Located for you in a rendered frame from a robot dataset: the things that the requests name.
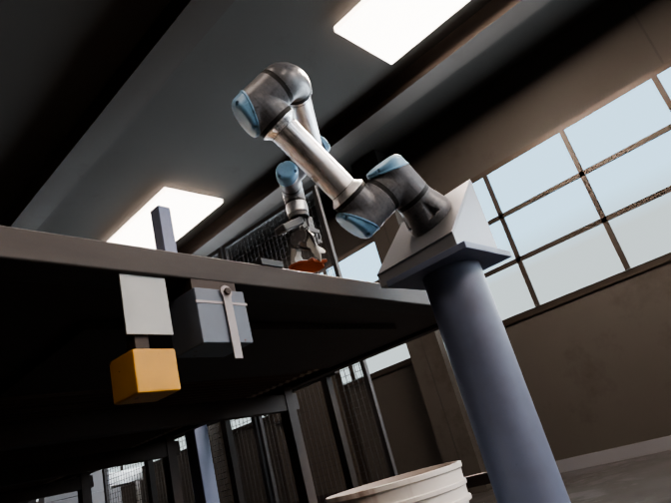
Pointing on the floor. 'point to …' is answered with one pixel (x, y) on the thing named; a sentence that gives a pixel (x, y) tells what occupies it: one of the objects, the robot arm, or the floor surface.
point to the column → (487, 373)
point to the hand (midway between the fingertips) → (307, 265)
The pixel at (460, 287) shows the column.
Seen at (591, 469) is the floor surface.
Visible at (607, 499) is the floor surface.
